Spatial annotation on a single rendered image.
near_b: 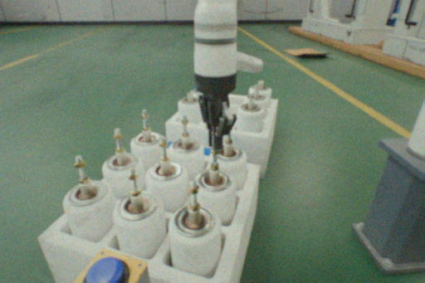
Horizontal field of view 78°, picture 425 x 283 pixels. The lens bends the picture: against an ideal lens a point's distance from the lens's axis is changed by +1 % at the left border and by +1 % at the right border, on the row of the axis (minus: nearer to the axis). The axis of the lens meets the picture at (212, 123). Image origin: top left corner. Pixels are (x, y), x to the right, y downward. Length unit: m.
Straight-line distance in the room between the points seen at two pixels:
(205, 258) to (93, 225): 0.24
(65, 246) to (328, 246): 0.64
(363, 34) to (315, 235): 3.15
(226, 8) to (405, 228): 0.63
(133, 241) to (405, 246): 0.62
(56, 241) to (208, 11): 0.52
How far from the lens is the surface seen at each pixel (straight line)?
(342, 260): 0.84
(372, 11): 3.79
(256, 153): 0.95
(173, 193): 0.61
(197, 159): 0.69
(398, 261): 0.85
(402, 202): 0.75
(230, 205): 0.59
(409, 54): 3.02
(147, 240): 0.55
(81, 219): 0.59
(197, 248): 0.48
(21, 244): 0.95
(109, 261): 0.37
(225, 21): 0.43
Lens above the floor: 0.62
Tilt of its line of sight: 26 degrees down
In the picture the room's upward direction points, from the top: straight up
